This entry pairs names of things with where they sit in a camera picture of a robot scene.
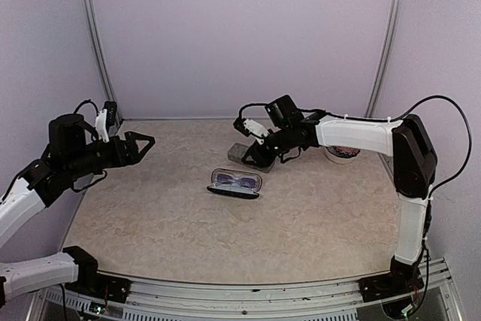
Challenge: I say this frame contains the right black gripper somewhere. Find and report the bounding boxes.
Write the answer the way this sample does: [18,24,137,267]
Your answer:
[242,125,295,168]

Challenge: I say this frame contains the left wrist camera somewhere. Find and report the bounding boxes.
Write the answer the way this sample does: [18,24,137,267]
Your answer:
[95,101,117,143]

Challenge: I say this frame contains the aluminium front rail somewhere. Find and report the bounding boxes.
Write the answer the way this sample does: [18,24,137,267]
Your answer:
[27,259,465,320]

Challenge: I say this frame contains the aluminium corner post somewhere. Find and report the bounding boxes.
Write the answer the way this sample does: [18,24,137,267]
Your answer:
[365,0,403,118]
[74,0,123,126]

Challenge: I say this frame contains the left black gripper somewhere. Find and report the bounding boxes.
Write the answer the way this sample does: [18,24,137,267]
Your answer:
[65,130,155,180]

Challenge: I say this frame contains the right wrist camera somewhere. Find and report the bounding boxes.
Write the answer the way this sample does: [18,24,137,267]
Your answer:
[233,94,305,145]

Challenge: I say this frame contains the left aluminium corner post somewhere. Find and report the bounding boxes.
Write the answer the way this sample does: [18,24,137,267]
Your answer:
[74,0,123,126]

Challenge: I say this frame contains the red patterned bowl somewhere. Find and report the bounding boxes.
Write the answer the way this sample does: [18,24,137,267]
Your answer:
[325,146,361,165]

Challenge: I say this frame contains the grey glasses case green lining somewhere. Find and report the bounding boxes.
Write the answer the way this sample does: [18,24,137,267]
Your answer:
[227,141,276,174]

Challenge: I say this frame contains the right aluminium corner post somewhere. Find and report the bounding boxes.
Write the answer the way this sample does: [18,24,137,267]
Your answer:
[365,0,403,118]

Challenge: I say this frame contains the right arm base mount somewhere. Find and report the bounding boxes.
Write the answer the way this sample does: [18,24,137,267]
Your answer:
[358,255,424,302]

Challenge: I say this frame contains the clear frame glasses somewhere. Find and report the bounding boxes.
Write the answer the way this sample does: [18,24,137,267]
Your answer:
[215,173,257,190]

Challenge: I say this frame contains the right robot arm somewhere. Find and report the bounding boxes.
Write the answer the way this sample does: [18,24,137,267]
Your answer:
[234,111,437,294]

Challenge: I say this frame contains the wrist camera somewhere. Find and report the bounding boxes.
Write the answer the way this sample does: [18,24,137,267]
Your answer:
[95,101,117,143]
[233,94,305,145]

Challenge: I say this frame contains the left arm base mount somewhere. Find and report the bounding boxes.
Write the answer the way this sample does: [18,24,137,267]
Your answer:
[62,246,131,304]

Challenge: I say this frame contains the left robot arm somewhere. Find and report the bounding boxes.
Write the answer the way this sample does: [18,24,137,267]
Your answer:
[1,113,156,304]

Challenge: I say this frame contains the black oval glasses case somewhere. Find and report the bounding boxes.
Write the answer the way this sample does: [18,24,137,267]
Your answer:
[206,168,263,200]

